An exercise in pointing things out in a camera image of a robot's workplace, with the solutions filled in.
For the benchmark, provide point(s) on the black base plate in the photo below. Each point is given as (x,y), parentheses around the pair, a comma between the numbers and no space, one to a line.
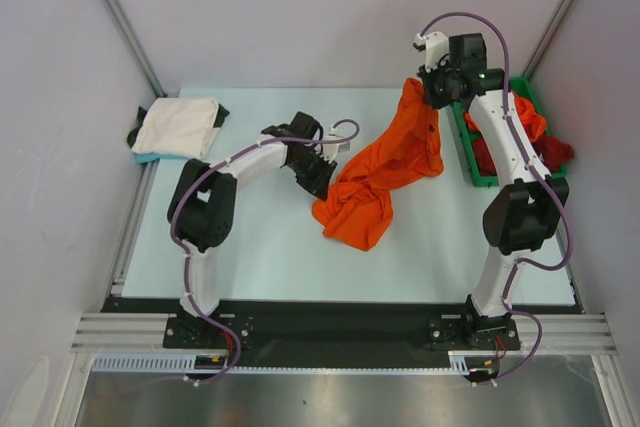
(456,333)
(190,333)

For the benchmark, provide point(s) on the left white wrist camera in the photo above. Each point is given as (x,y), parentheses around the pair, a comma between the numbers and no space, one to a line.
(333,147)

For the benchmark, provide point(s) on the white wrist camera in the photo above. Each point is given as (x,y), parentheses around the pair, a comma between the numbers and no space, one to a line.
(434,46)
(333,147)

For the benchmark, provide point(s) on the left aluminium side rail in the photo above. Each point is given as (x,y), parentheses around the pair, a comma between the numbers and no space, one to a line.
(129,235)

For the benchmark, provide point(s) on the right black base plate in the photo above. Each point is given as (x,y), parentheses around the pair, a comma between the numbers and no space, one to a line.
(456,333)

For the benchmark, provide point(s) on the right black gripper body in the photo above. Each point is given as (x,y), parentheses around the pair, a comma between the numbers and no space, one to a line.
(433,85)

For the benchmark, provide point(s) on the aluminium corner post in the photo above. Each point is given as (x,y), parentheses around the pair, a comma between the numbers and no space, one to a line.
(133,45)
(552,28)

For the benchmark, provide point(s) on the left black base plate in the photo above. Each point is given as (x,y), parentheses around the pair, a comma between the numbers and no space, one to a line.
(190,333)

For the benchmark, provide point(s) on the folded white t shirt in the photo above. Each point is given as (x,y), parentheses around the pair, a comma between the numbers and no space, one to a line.
(178,127)

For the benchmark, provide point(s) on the right aluminium corner post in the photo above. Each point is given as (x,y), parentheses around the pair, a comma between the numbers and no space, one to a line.
(552,28)

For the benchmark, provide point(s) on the dark red t shirt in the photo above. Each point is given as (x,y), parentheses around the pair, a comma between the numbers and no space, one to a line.
(554,153)

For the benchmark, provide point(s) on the aluminium front rail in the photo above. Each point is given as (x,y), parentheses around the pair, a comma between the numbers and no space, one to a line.
(570,334)

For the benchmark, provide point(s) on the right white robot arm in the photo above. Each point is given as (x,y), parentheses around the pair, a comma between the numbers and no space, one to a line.
(530,204)

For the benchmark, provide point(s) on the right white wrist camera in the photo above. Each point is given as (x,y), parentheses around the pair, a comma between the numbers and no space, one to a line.
(434,46)

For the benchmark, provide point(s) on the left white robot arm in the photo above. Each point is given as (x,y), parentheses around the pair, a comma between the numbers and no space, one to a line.
(201,211)

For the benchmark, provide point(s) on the orange t shirt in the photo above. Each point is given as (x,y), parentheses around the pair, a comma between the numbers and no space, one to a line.
(358,209)
(535,124)

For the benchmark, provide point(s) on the white slotted cable duct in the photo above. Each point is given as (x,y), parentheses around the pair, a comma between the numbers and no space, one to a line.
(196,364)

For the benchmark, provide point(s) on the green plastic bin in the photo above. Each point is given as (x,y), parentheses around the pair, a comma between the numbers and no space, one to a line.
(521,86)

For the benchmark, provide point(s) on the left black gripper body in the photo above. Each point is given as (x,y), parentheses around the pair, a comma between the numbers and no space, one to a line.
(311,170)

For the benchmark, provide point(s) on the left aluminium corner post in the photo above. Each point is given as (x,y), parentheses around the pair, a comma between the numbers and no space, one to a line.
(133,45)

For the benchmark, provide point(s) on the folded light blue t shirt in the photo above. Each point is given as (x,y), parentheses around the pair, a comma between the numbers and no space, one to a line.
(142,159)

